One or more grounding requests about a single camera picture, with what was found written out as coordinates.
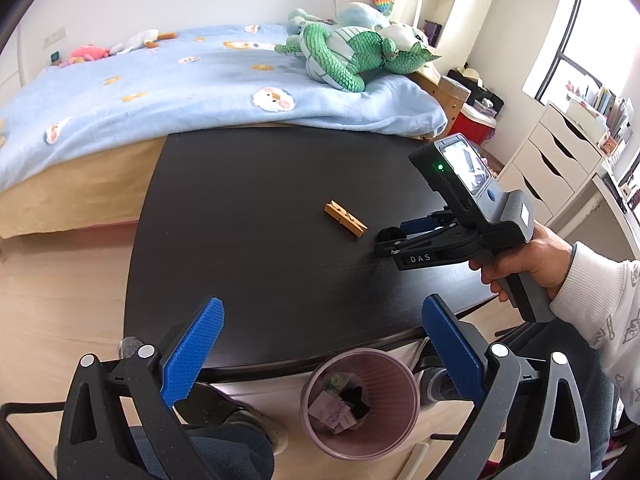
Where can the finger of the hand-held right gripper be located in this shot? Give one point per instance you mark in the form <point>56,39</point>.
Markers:
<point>420,225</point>
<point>430,242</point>

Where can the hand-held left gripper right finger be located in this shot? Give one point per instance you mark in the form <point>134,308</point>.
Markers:
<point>450,355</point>

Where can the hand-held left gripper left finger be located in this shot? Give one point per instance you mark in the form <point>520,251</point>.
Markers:
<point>192,355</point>

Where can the pink plastic trash bin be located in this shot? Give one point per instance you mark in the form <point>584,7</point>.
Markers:
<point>390,385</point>

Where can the wooden clothespin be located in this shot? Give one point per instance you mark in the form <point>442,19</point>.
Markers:
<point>345,217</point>

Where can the green cream round sponge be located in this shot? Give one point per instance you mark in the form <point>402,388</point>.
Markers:
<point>334,382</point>

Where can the person's right forearm white sleeve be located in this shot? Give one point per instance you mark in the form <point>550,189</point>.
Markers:
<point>600,310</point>

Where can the person's right hand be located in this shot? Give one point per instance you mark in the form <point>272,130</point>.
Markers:
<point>547,260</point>

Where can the red storage box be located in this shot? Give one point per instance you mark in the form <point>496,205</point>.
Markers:
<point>470,125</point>

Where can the clear suction cup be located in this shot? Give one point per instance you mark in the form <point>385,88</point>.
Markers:
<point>129,347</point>

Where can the white drawer unit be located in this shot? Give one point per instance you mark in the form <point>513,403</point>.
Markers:
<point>555,160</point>

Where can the black bag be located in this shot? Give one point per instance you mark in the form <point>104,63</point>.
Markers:
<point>475,92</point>

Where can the grey slipper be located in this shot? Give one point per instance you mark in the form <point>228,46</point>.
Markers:
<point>255,425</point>

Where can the person's leg in dark trousers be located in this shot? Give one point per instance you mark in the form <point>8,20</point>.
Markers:
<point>210,455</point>

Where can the row of books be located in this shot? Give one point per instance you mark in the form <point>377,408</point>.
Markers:
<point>607,110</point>

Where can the dark purple box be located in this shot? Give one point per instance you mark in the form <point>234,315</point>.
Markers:
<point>433,32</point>

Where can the white bookshelf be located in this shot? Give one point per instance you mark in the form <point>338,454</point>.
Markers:
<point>445,10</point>

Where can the green dragon plush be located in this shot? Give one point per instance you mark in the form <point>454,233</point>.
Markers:
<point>340,60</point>

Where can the white curved lamp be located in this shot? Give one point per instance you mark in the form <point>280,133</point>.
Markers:
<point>417,5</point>

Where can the window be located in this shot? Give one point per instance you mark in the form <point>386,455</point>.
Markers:
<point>600,35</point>

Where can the rainbow heart toy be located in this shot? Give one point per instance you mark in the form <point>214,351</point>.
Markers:
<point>384,0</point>

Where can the light blue plush toy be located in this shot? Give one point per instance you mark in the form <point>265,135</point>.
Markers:
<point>360,12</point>

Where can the light blue printed blanket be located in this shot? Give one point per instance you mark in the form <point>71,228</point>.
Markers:
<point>175,95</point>

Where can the white duck plush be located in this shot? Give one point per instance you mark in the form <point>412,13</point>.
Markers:
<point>140,40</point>

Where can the pink plush toy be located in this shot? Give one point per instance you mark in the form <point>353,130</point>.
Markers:
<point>85,54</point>

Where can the white wall switch plate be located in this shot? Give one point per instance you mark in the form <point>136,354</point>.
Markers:
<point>55,36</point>

